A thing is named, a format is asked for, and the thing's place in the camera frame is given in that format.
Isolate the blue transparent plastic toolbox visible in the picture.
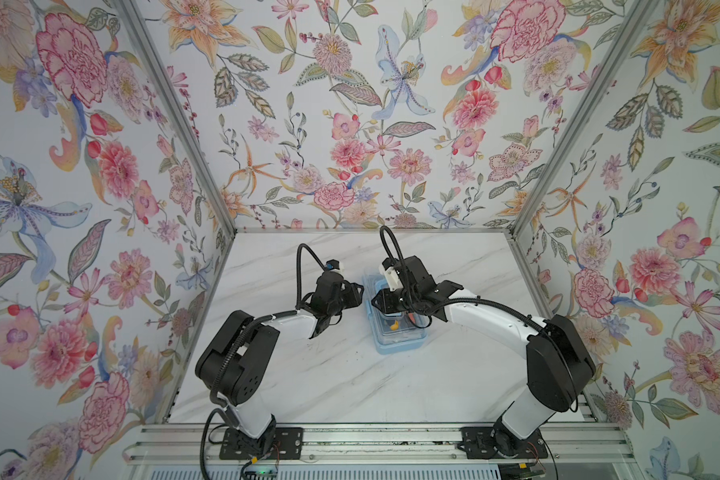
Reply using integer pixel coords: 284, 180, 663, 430
363, 273, 427, 355

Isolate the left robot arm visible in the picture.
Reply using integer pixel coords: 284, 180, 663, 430
195, 270, 364, 441

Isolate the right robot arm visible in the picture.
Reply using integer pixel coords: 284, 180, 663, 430
371, 256, 596, 458

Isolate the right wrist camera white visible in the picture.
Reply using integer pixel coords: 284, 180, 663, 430
379, 258, 403, 291

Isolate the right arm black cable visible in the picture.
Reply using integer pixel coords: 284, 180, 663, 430
379, 225, 580, 415

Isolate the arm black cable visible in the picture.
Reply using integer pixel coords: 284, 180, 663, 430
379, 225, 580, 415
199, 242, 331, 480

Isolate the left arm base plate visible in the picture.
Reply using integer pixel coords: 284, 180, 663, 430
219, 427, 304, 460

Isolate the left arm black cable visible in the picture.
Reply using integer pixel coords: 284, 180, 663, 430
199, 242, 331, 480

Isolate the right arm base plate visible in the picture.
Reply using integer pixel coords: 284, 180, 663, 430
456, 426, 549, 461

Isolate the aluminium mounting rail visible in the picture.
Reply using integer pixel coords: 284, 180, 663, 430
123, 422, 637, 467

